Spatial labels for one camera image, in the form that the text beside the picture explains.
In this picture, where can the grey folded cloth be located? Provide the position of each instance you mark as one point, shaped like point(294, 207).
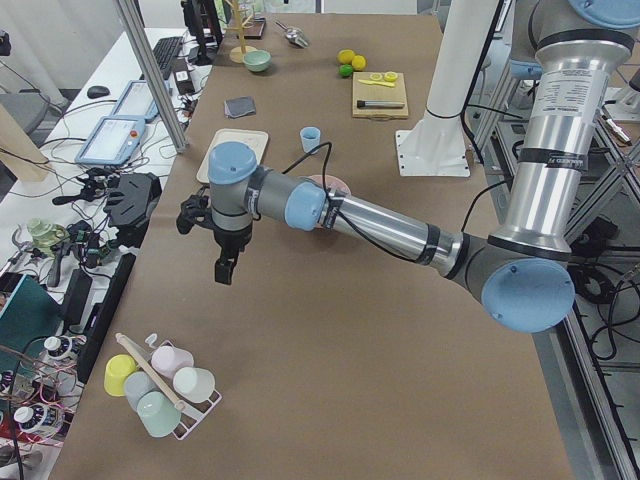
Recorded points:
point(239, 107)

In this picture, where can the yellow lemon lower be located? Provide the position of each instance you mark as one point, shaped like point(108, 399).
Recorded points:
point(359, 63)

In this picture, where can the wooden cup stand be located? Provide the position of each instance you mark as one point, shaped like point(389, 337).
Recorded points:
point(241, 19)

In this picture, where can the green lime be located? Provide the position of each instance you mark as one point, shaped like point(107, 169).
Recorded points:
point(345, 70)

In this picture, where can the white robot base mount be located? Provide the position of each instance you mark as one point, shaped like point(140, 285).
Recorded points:
point(433, 147)

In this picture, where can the white cup drying rack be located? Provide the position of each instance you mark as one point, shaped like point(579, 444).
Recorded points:
point(192, 414)

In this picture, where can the steel muddler black tip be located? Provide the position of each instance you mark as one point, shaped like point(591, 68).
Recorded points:
point(379, 104)

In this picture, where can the bamboo cutting board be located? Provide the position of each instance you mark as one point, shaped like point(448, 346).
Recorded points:
point(365, 92)

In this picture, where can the pink bowl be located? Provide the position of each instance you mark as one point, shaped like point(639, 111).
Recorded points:
point(330, 182)

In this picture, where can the white robot pillar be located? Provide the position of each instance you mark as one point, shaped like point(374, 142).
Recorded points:
point(469, 24)

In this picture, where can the mint cup on rack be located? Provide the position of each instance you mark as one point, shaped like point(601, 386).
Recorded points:
point(158, 414)

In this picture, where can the cream rabbit tray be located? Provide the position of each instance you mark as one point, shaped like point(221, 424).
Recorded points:
point(232, 156)

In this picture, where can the steel ice scoop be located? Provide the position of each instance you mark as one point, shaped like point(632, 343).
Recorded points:
point(294, 35)

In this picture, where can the yellow lemon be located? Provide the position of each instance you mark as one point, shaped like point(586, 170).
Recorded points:
point(359, 63)
point(345, 56)

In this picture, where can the black computer mouse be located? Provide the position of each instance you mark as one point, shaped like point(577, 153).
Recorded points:
point(97, 91)

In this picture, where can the black keyboard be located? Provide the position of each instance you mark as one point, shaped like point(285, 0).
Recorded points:
point(165, 51)

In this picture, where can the upper lemon half slice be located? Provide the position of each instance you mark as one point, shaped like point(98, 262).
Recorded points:
point(390, 76)

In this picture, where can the yellow lemon upper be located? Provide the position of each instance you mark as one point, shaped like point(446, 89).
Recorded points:
point(345, 56)

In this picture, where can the white cup on rack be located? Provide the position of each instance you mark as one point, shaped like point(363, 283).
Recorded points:
point(194, 383)

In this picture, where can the yellow plastic knife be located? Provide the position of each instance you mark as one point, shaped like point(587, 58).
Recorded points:
point(376, 83)

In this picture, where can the aluminium frame post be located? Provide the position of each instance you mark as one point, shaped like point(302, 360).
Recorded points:
point(135, 31)

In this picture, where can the mint green bowl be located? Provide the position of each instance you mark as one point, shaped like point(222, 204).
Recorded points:
point(257, 61)

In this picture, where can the yellow cup on rack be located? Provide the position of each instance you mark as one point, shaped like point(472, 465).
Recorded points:
point(117, 370)

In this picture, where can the black monitor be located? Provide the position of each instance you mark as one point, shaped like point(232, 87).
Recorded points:
point(201, 19)

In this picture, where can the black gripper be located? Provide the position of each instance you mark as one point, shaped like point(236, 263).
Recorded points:
point(230, 240)

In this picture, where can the pink cup on rack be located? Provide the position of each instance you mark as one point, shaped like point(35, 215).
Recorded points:
point(167, 360)

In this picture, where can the light blue plastic cup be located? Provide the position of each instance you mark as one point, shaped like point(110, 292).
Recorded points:
point(310, 137)

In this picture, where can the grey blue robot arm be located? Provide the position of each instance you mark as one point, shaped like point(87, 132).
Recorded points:
point(518, 273)

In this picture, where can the grey cup on rack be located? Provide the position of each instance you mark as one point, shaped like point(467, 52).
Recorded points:
point(136, 386)

